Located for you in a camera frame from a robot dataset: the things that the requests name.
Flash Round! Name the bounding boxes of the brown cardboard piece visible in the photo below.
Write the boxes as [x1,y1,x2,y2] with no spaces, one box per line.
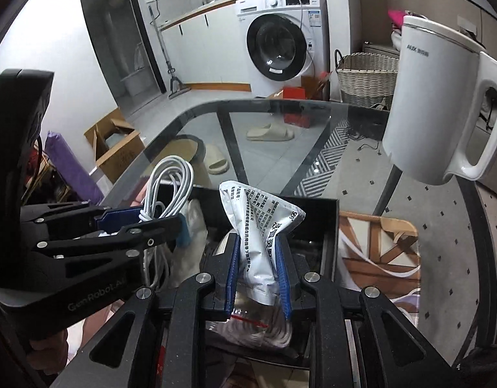
[301,70,332,102]

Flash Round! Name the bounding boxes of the white base cabinets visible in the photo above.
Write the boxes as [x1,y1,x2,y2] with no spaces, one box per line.
[157,0,253,93]

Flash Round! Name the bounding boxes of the white electric kettle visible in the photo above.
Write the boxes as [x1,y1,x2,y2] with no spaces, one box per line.
[382,15,497,186]

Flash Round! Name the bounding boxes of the purple bag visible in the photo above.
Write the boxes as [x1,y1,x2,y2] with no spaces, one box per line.
[45,130,105,207]

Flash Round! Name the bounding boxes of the flat mop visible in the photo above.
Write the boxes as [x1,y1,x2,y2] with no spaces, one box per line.
[148,6,191,100]

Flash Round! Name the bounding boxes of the white strap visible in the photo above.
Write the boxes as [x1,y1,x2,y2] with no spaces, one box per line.
[340,230,419,280]

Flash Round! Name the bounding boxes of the white plastic packet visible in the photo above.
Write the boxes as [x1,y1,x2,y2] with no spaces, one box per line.
[219,180,309,306]

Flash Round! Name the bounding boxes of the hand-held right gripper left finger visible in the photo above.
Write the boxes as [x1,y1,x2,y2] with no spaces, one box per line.
[50,234,243,388]

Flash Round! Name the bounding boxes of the person's left hand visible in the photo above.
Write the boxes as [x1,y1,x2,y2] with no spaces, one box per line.
[28,325,71,376]

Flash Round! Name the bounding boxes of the dark door frame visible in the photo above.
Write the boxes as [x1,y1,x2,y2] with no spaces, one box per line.
[76,0,167,103]

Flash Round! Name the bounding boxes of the wicker basket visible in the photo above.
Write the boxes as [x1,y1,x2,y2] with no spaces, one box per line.
[334,49,400,110]

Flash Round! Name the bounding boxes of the black cardboard box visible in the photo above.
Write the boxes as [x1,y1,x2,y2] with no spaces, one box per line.
[143,186,340,368]

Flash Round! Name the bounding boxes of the beige slipper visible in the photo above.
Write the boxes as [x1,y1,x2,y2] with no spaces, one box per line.
[247,123,294,142]
[202,144,230,176]

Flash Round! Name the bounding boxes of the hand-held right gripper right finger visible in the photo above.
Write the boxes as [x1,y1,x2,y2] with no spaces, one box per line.
[275,236,455,388]

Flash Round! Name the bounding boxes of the wooden shoe rack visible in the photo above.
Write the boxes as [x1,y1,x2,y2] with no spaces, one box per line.
[22,149,71,207]

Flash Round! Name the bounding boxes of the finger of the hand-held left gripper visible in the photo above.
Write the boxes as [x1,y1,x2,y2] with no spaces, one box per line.
[35,214,183,268]
[23,200,145,235]

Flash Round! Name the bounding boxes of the dark fuzzy cloth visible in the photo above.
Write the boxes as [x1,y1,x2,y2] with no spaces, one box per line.
[454,345,497,388]

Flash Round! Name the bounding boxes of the black white striped rug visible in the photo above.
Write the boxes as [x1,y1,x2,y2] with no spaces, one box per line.
[293,117,391,199]

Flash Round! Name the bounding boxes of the white cable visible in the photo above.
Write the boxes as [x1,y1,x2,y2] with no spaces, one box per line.
[138,156,195,288]

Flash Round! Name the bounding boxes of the open brown cardboard box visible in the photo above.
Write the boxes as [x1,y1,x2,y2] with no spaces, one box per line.
[84,107,146,184]

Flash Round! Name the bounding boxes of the red box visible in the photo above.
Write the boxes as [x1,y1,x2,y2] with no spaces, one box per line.
[283,86,314,128]

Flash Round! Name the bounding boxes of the white washing machine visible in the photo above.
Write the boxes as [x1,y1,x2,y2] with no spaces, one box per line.
[235,0,328,96]

